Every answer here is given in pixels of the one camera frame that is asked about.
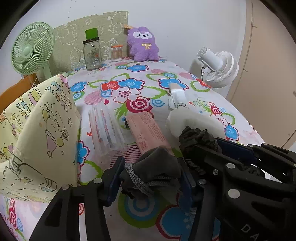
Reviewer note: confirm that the toothpick jar orange lid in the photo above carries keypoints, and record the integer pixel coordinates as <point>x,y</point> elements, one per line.
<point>116,53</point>

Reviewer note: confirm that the yellow fabric storage box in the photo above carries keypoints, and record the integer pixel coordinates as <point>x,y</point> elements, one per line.
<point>39,136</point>

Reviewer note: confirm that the white standing fan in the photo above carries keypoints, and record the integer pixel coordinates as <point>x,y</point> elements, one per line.
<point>215,70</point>

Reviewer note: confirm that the clear plastic wrapper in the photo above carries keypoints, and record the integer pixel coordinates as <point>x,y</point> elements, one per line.
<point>106,133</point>

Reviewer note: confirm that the green cup on jar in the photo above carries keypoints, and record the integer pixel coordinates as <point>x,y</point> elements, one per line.
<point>91,33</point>

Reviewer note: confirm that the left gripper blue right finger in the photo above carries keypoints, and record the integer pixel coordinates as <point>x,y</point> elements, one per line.
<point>187,182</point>

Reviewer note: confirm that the green patterned board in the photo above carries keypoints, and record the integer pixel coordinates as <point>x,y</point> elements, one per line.
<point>107,29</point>

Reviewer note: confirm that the purple plush bunny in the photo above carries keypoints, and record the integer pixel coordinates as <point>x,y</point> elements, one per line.
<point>142,45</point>

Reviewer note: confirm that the white sock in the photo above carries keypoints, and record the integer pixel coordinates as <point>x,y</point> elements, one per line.
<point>177,96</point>

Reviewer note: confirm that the beige door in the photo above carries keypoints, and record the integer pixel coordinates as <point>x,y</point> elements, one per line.
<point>264,90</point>

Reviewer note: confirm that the black plastic bag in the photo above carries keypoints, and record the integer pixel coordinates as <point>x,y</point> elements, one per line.
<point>193,142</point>

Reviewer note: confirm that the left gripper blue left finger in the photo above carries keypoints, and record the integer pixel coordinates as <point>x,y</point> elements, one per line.
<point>112,181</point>

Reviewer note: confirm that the wooden chair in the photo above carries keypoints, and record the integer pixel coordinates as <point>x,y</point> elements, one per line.
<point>15,91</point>

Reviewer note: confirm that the glass mason jar mug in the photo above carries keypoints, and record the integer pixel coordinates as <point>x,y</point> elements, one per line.
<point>92,54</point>

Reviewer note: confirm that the dark grey cloth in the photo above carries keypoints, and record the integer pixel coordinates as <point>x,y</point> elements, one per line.
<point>153,170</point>

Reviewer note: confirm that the green desk fan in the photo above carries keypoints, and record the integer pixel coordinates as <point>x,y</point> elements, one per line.
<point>32,50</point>

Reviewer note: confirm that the pink tissue pack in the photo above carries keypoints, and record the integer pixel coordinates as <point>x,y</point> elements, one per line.
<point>146,132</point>

